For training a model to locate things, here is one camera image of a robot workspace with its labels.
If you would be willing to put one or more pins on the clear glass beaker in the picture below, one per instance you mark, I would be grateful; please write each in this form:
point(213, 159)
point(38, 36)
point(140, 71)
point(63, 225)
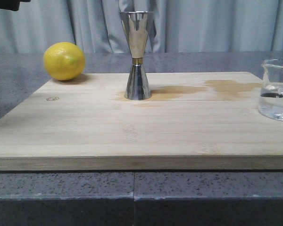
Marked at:
point(271, 96)

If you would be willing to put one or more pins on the steel double jigger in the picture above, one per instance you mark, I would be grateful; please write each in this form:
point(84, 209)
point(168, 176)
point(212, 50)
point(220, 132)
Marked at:
point(137, 26)

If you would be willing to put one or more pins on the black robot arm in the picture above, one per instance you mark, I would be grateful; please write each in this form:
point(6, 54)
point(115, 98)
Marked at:
point(12, 5)

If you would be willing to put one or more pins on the wooden cutting board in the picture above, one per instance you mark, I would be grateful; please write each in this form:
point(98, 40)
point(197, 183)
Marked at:
point(201, 121)

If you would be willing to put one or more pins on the yellow lemon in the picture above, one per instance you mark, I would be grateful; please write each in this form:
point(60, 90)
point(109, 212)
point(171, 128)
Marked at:
point(64, 61)

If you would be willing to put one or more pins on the grey curtain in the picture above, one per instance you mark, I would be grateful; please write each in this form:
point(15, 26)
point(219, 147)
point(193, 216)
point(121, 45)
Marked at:
point(178, 25)

